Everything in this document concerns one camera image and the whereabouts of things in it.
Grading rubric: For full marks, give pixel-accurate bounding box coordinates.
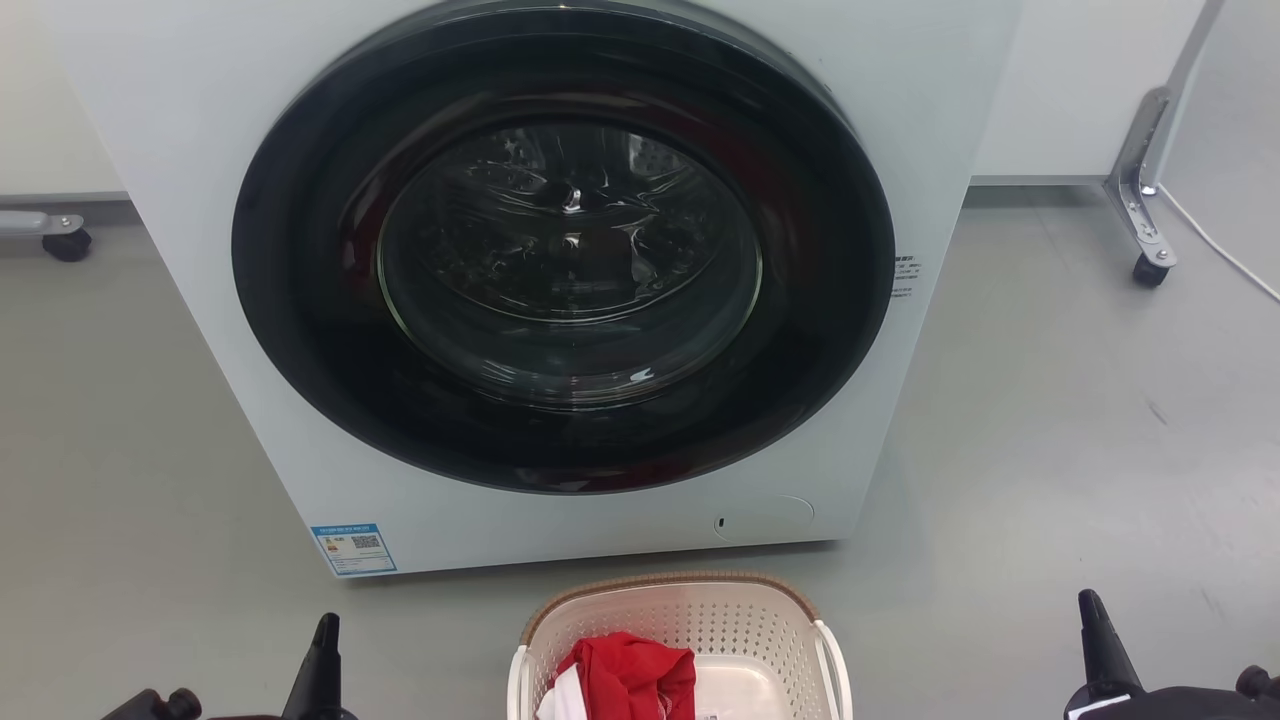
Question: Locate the silver metal stand leg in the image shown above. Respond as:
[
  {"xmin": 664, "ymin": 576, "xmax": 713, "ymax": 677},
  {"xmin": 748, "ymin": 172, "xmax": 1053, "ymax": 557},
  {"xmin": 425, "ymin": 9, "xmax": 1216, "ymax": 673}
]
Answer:
[{"xmin": 1103, "ymin": 0, "xmax": 1226, "ymax": 266}]

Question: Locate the white power cable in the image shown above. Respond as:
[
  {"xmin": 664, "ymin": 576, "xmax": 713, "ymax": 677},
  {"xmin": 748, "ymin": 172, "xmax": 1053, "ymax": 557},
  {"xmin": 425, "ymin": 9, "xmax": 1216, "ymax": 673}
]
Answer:
[{"xmin": 1158, "ymin": 185, "xmax": 1280, "ymax": 304}]

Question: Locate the grey metal frame foot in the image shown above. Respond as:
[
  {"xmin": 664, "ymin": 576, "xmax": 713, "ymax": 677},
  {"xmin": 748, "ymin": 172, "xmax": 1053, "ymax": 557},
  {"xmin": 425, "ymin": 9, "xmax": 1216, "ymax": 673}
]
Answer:
[{"xmin": 0, "ymin": 210, "xmax": 86, "ymax": 239}]

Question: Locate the white perforated laundry basket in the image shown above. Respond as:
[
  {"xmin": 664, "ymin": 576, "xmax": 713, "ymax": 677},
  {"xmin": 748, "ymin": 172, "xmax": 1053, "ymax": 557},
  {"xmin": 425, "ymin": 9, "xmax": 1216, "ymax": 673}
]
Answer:
[{"xmin": 507, "ymin": 571, "xmax": 854, "ymax": 720}]

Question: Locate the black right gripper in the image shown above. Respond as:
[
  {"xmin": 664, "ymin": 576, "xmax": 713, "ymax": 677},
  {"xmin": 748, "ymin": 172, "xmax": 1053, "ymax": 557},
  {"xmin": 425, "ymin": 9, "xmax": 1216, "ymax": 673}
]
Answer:
[{"xmin": 1062, "ymin": 589, "xmax": 1280, "ymax": 720}]

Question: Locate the blue energy label sticker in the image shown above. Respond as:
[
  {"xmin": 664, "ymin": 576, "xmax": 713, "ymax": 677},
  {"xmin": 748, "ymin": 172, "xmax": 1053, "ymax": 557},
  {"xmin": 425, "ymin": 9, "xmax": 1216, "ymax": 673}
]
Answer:
[{"xmin": 309, "ymin": 522, "xmax": 398, "ymax": 578}]

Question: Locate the white front-load washing machine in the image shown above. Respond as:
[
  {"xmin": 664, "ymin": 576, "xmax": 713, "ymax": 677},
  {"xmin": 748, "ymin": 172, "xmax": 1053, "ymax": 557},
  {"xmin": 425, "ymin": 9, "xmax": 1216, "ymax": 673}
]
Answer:
[{"xmin": 45, "ymin": 0, "xmax": 1026, "ymax": 579}]

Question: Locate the round black washer door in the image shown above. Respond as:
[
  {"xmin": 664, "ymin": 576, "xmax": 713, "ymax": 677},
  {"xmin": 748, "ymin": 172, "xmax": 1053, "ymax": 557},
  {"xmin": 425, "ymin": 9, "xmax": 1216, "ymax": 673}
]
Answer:
[{"xmin": 232, "ymin": 0, "xmax": 896, "ymax": 495}]

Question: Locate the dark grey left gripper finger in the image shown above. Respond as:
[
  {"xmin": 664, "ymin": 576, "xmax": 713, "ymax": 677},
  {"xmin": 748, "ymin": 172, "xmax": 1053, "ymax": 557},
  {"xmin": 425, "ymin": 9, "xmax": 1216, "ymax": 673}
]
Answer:
[{"xmin": 282, "ymin": 612, "xmax": 358, "ymax": 720}]

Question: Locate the red and white garment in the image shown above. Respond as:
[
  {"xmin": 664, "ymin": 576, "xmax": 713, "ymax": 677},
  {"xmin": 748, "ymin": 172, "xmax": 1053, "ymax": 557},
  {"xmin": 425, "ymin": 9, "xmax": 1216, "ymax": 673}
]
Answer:
[{"xmin": 537, "ymin": 631, "xmax": 697, "ymax": 720}]

